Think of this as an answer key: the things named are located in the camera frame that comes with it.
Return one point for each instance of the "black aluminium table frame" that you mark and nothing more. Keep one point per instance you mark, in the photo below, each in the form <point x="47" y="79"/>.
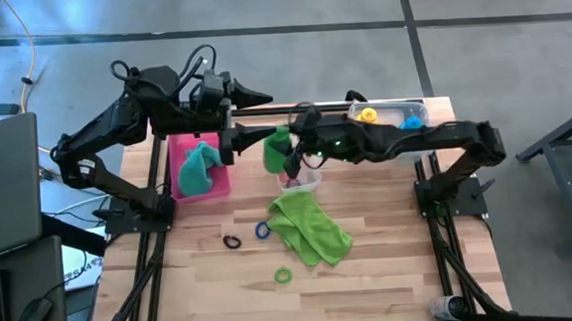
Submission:
<point x="362" y="105"/>

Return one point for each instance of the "white can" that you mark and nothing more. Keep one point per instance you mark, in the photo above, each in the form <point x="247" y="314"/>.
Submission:
<point x="446" y="308"/>

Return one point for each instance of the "grey laptop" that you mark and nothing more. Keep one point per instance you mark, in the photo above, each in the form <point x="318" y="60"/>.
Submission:
<point x="4" y="187"/>

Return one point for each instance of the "printed white paper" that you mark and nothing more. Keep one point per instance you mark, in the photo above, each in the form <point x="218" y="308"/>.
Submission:
<point x="81" y="270"/>

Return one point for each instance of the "large clear plastic bin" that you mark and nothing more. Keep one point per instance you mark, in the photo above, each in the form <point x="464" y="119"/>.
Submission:
<point x="392" y="109"/>

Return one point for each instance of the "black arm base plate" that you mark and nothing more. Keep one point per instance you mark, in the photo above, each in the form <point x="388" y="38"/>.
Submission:
<point x="468" y="204"/>
<point x="131" y="226"/>

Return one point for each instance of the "dark metal bench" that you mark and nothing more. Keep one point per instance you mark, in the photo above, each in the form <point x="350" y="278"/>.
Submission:
<point x="565" y="163"/>

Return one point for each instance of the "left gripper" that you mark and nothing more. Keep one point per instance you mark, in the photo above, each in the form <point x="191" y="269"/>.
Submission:
<point x="212" y="95"/>

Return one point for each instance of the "yellow plastic sports bottle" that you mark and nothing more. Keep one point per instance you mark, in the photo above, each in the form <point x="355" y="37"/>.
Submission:
<point x="367" y="116"/>

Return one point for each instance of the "black coil wristband with keyring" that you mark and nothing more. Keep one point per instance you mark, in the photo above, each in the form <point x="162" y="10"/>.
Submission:
<point x="224" y="242"/>

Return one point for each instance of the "pink plastic bin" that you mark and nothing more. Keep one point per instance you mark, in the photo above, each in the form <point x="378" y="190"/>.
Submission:
<point x="218" y="184"/>

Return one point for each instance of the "green coil wristband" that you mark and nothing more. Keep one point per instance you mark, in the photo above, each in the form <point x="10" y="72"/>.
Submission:
<point x="275" y="275"/>

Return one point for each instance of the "small clear plastic bin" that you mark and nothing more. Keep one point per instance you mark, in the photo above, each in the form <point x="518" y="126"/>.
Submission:
<point x="312" y="181"/>

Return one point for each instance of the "green microfibre towel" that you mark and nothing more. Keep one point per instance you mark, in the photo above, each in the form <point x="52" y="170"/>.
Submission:
<point x="310" y="229"/>

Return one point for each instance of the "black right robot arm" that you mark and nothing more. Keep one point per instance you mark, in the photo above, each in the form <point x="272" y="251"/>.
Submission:
<point x="439" y="138"/>

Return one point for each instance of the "teal microfibre towel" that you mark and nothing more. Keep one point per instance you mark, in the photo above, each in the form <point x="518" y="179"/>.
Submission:
<point x="194" y="173"/>

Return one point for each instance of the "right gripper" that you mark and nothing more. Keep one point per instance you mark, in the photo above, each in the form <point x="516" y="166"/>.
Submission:
<point x="334" y="137"/>

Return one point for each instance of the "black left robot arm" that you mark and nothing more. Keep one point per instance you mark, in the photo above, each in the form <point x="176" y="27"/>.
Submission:
<point x="109" y="124"/>

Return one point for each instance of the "green plastic sports bottle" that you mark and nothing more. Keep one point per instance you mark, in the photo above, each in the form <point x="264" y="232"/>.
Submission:
<point x="275" y="151"/>

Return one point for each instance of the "blue coil wristband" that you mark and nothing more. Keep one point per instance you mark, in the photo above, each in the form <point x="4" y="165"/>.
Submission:
<point x="257" y="231"/>

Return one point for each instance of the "blue plastic sports bottle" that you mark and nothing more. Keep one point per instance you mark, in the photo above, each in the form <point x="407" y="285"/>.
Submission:
<point x="410" y="123"/>

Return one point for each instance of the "dark grey desk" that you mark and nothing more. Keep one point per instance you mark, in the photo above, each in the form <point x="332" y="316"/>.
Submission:
<point x="34" y="275"/>

